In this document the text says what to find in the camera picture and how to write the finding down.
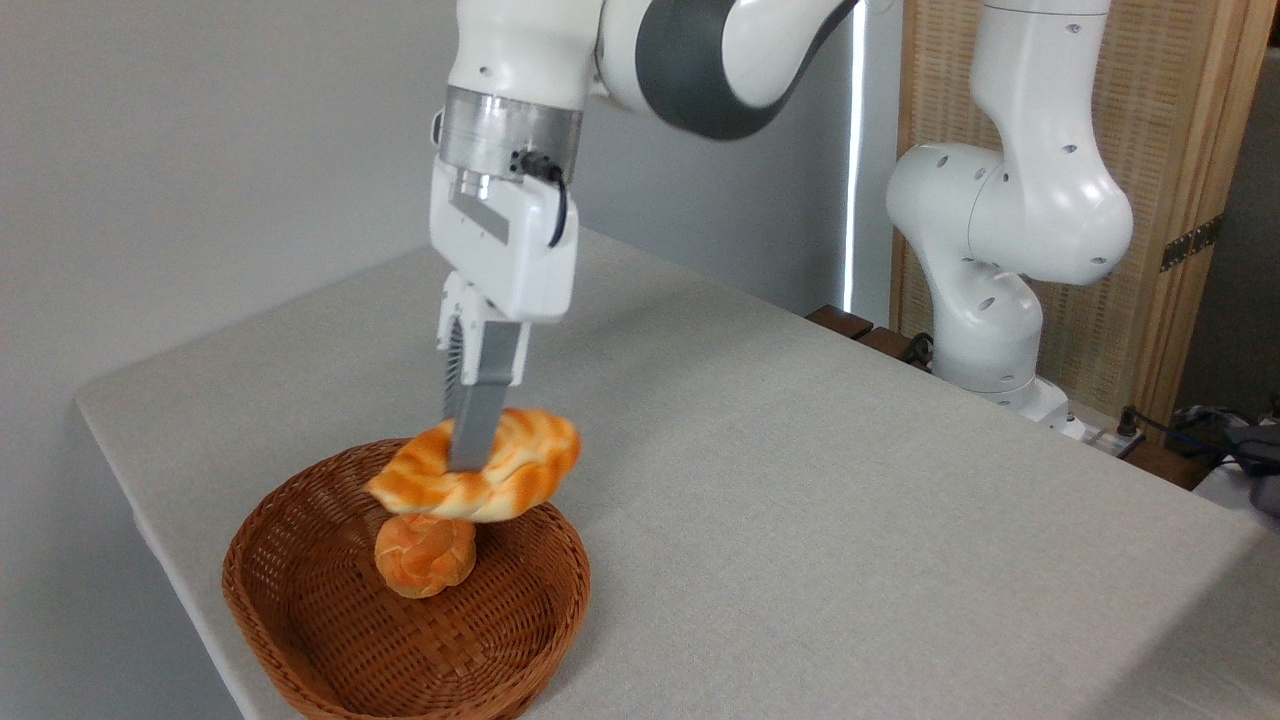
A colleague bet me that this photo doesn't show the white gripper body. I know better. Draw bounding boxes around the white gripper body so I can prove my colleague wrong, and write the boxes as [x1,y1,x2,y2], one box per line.
[430,160,580,324]

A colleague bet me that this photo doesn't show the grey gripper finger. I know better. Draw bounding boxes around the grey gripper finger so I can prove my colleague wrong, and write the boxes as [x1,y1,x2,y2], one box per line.
[436,272,487,422]
[449,303,532,473]

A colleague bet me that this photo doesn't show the long braided bread loaf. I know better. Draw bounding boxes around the long braided bread loaf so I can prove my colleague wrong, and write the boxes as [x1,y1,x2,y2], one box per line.
[366,407,583,524]

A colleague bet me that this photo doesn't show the round knotted bread roll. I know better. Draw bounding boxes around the round knotted bread roll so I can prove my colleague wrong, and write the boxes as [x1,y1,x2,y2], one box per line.
[374,513,478,600]

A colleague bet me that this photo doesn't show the brown wicker basket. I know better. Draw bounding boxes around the brown wicker basket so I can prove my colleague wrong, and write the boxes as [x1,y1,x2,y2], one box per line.
[222,438,592,720]

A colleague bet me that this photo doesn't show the dark brown wooden block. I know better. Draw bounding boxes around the dark brown wooden block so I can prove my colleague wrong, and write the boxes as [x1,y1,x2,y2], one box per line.
[858,327,933,373]
[806,305,874,341]
[1118,440,1213,492]

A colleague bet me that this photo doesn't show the white power strip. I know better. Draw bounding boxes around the white power strip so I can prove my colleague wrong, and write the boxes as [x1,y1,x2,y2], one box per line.
[1082,424,1143,459]

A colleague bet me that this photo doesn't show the dark metal screen hinge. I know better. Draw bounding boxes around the dark metal screen hinge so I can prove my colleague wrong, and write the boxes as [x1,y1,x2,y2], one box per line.
[1160,215,1223,273]

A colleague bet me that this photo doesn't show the dark grey bag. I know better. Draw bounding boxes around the dark grey bag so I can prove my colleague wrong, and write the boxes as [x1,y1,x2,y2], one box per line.
[1172,402,1280,518]

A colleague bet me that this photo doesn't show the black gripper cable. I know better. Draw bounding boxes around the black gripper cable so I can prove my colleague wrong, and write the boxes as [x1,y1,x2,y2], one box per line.
[509,149,570,249]

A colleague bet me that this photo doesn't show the black power cable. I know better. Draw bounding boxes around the black power cable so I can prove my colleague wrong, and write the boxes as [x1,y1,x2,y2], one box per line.
[1118,404,1251,463]

